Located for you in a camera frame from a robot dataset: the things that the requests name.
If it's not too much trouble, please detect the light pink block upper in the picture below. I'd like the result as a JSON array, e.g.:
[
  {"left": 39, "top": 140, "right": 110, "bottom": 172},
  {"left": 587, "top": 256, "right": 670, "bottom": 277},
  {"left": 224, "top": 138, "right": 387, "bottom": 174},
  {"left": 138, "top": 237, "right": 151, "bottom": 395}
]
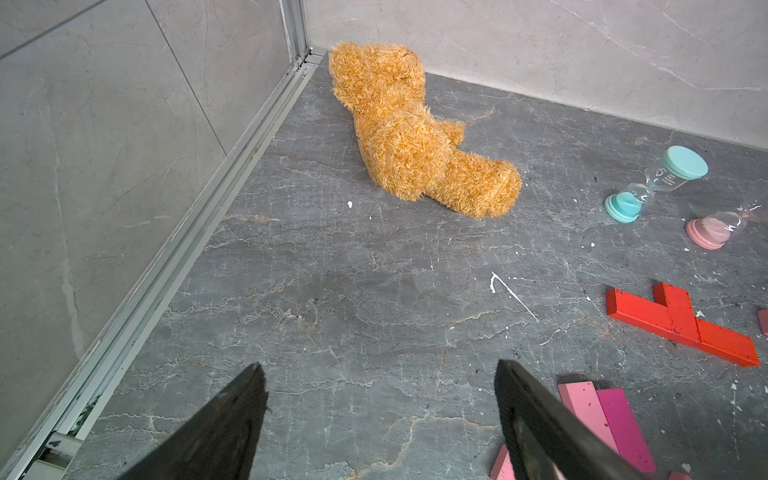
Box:
[{"left": 558, "top": 381, "right": 618, "bottom": 452}]

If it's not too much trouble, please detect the pink sand timer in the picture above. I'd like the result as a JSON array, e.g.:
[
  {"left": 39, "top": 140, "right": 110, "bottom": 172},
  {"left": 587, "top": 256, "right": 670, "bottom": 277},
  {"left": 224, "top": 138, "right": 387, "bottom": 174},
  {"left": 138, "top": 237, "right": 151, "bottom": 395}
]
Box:
[{"left": 685, "top": 199, "right": 767, "bottom": 250}]

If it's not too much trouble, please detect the red block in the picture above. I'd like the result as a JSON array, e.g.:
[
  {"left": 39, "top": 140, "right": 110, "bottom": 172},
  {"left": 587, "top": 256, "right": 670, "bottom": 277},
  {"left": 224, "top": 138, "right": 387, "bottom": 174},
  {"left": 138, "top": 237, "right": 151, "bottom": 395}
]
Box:
[
  {"left": 697, "top": 319, "right": 761, "bottom": 367},
  {"left": 606, "top": 288, "right": 700, "bottom": 346}
]

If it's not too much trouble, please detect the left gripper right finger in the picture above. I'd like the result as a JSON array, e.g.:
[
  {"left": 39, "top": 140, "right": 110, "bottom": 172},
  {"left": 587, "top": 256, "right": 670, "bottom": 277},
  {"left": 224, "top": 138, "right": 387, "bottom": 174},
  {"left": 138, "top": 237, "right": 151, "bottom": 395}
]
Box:
[{"left": 494, "top": 359, "right": 643, "bottom": 480}]

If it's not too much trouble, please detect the brown teddy bear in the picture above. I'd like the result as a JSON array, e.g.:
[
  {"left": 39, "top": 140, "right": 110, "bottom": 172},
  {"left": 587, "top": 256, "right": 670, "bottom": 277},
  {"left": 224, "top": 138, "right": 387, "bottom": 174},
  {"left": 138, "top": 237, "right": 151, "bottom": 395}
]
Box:
[{"left": 329, "top": 42, "right": 522, "bottom": 218}]

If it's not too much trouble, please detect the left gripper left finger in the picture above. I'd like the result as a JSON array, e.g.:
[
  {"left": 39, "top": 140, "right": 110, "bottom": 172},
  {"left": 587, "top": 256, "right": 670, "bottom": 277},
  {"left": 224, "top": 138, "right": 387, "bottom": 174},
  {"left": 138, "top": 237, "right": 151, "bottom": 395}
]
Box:
[{"left": 121, "top": 363, "right": 268, "bottom": 479}]

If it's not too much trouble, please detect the light pink block tilted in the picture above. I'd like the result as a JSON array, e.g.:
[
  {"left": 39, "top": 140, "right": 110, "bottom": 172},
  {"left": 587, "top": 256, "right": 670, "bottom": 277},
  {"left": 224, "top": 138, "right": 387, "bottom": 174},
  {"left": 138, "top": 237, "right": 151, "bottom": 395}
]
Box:
[{"left": 489, "top": 444, "right": 515, "bottom": 480}]

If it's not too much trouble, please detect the magenta block upper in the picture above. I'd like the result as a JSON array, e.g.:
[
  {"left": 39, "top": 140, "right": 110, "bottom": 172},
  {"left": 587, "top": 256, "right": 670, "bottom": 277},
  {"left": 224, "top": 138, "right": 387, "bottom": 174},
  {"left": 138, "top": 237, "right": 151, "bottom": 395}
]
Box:
[{"left": 597, "top": 388, "right": 656, "bottom": 473}]

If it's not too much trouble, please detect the teal sand timer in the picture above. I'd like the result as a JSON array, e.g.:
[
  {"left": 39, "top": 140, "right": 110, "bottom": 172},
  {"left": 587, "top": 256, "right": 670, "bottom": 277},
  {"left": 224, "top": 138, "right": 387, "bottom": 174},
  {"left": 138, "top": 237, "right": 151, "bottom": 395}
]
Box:
[{"left": 603, "top": 145, "right": 709, "bottom": 224}]

